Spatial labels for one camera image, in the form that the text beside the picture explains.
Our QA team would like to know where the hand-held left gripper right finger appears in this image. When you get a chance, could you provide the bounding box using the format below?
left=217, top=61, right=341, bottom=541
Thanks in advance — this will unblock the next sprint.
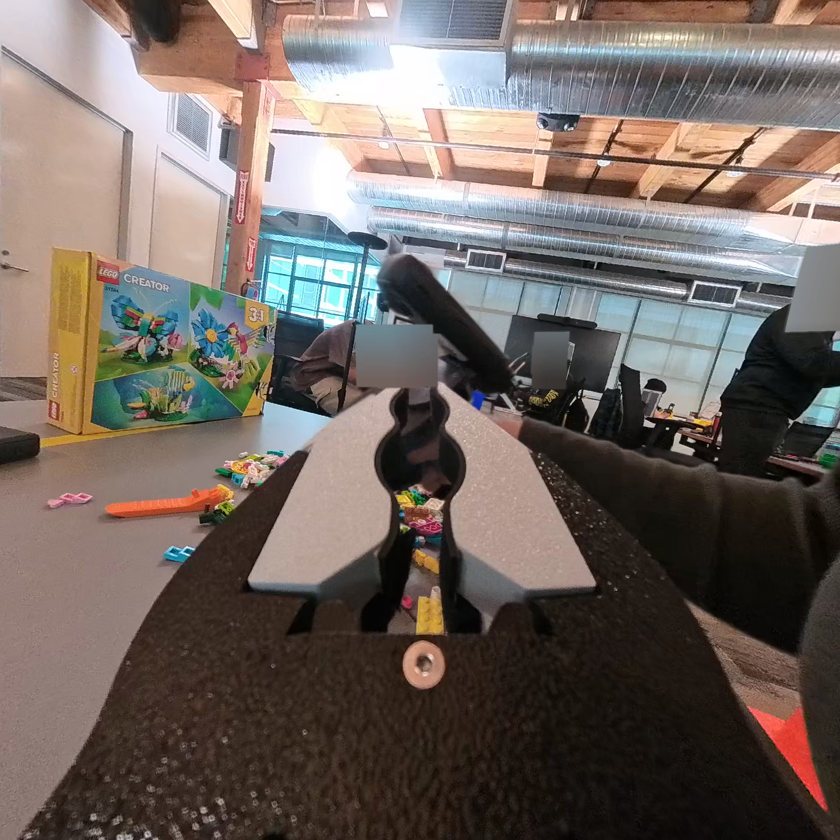
left=437, top=386, right=598, bottom=635

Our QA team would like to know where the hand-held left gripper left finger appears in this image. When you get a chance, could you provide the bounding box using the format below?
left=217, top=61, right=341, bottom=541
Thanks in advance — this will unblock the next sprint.
left=247, top=387, right=416, bottom=635

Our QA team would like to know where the person's right forearm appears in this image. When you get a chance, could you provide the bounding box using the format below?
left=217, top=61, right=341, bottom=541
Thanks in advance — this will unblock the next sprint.
left=515, top=416, right=840, bottom=654

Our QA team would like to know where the black floor lamp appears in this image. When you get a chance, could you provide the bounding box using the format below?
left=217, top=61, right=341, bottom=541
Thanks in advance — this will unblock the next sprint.
left=346, top=230, right=389, bottom=324

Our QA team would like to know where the pile of mixed colourful bricks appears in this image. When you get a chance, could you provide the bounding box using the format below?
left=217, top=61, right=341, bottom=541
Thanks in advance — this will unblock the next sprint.
left=215, top=449, right=291, bottom=492

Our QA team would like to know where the glass meeting room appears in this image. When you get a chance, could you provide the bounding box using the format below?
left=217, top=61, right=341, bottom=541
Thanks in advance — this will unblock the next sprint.
left=258, top=207, right=388, bottom=324

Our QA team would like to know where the black office chair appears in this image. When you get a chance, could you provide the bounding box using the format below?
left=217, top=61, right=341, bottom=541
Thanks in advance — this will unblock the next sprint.
left=268, top=314, right=327, bottom=416

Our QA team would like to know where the orange brick separator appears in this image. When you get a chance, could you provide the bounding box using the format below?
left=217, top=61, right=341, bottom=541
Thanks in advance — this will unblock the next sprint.
left=105, top=484, right=235, bottom=521

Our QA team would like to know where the wooden column with red signs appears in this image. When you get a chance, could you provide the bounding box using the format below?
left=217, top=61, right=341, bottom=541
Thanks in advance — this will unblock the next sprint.
left=224, top=80, right=275, bottom=298

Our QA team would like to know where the black box speaker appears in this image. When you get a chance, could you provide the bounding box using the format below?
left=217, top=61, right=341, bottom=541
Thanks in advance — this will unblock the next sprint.
left=218, top=126, right=277, bottom=183

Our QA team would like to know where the colourful toy set box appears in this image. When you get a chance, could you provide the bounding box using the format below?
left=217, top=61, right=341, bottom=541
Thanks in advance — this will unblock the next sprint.
left=47, top=246, right=277, bottom=436

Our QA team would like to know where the black case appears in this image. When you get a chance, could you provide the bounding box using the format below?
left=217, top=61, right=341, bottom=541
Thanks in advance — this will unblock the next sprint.
left=0, top=425, right=42, bottom=466

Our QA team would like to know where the long silver ventilation duct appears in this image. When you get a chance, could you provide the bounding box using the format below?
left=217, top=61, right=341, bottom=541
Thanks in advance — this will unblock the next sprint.
left=445, top=252, right=795, bottom=311
left=367, top=206, right=808, bottom=263
left=346, top=169, right=840, bottom=229

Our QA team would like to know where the black wall screen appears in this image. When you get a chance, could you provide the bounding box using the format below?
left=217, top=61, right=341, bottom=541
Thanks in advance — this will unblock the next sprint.
left=504, top=314, right=622, bottom=396

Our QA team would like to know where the white wall vent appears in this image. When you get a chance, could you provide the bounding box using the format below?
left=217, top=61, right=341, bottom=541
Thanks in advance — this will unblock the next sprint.
left=166, top=91, right=215, bottom=160

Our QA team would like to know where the wide silver ventilation duct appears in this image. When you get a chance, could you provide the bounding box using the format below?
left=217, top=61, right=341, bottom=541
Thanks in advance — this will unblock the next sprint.
left=282, top=12, right=840, bottom=132

